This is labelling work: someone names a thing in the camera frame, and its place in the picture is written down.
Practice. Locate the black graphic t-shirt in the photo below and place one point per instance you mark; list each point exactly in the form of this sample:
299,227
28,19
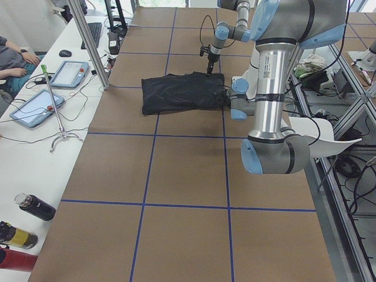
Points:
181,92

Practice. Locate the seated person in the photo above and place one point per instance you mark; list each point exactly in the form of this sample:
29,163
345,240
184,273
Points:
17,65

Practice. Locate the white curved plastic sheet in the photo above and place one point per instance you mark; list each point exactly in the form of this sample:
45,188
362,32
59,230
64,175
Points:
325,146

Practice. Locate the pile of clothes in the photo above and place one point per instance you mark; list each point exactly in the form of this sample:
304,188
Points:
310,72

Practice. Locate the metal stand with green tip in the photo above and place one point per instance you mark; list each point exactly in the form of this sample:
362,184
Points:
63,135

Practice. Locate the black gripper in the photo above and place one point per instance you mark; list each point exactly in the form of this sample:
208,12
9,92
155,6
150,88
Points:
224,96
212,59

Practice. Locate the black keyboard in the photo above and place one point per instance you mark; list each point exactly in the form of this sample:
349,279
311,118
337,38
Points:
95,29

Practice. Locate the near blue teach pendant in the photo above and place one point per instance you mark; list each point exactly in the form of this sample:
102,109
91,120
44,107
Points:
34,111

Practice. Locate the black computer mouse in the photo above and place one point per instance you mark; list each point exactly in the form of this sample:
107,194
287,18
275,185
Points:
65,53

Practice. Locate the blue teach pendant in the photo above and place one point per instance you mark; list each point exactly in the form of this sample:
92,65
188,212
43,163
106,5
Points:
34,111
70,74

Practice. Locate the far blue teach pendant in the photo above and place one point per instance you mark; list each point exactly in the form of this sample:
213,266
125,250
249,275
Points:
70,74

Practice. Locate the red bottle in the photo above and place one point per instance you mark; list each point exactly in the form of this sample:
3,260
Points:
16,260

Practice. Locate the yellow black bottle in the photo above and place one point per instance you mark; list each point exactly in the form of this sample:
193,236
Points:
17,237

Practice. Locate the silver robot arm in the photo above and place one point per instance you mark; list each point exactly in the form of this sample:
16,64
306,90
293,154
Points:
224,31
276,28

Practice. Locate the black water bottle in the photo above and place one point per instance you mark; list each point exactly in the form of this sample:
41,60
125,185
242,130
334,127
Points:
35,206

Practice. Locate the aluminium frame post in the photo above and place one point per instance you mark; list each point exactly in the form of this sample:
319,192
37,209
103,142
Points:
86,36

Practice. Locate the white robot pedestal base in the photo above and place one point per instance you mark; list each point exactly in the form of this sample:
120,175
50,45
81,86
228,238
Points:
251,74

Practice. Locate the black power adapter box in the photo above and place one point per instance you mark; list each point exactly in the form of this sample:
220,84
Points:
114,43

